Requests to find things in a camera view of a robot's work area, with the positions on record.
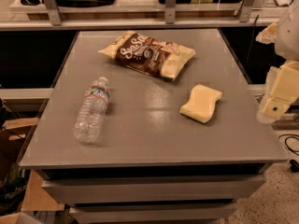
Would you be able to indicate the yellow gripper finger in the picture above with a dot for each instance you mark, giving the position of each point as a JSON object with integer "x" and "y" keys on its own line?
{"x": 280, "y": 92}

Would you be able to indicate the yellow sponge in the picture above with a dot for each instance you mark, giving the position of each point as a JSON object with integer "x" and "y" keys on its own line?
{"x": 201, "y": 104}

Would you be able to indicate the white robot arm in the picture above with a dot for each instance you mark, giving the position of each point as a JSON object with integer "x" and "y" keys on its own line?
{"x": 284, "y": 34}

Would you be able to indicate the clear plastic water bottle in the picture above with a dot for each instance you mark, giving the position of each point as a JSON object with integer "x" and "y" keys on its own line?
{"x": 91, "y": 116}

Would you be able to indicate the lower grey drawer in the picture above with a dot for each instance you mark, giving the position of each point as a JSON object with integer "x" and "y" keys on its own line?
{"x": 152, "y": 212}

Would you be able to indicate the grey drawer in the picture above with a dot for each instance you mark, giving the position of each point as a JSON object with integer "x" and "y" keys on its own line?
{"x": 153, "y": 189}
{"x": 152, "y": 212}

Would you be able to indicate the brown sea salt chip bag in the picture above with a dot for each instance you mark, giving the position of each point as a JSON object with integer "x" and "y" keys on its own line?
{"x": 148, "y": 55}

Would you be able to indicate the upper grey drawer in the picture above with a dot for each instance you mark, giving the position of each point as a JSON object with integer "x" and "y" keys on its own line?
{"x": 153, "y": 189}

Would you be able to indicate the cardboard box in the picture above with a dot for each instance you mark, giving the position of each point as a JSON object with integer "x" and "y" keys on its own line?
{"x": 22, "y": 200}

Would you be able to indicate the metal shelf rail frame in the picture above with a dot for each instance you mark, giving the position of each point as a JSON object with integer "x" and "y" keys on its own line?
{"x": 131, "y": 14}

